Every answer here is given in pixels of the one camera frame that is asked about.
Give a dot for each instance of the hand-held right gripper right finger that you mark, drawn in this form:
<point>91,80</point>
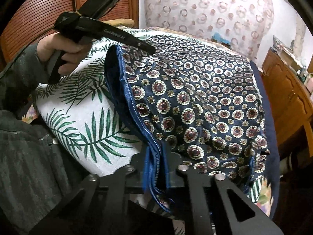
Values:
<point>174,176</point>

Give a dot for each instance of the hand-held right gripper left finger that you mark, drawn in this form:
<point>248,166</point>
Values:
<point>137,173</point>

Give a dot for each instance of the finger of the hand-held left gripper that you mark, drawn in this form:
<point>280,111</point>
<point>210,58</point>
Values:
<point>124,39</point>

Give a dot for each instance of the navy patterned satin pajama top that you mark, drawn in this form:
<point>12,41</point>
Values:
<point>195,102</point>

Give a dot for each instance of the person's left forearm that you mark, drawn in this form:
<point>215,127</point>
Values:
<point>19,78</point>

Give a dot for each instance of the person's left hand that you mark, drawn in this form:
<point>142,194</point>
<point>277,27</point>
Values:
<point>71,53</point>

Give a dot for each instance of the beige pillow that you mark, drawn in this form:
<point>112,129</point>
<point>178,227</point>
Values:
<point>122,22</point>

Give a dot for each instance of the wooden louvered wardrobe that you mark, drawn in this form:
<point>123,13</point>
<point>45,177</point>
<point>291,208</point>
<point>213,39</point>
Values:
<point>39,12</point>

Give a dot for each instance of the circle patterned sheer curtain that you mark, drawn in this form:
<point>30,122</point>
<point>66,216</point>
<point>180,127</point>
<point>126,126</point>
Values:
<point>207,12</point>

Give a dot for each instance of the cardboard box with blue cloth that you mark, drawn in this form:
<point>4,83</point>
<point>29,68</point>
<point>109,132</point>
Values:
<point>220,40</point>

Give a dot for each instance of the person's dark grey clothing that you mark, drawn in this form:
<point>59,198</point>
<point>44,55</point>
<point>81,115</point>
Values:
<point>31,171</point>

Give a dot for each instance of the navy bed sheet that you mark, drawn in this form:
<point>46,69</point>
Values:
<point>271,132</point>

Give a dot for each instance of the wooden sideboard cabinet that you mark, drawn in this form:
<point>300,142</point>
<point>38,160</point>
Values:
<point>286,95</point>

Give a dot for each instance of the pink bottle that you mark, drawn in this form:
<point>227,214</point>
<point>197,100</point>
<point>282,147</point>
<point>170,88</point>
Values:
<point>310,82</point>

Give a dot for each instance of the open cardboard box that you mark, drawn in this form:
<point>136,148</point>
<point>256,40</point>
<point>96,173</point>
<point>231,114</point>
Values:
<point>292,56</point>

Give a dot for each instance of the beige window curtain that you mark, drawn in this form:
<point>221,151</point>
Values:
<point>300,36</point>

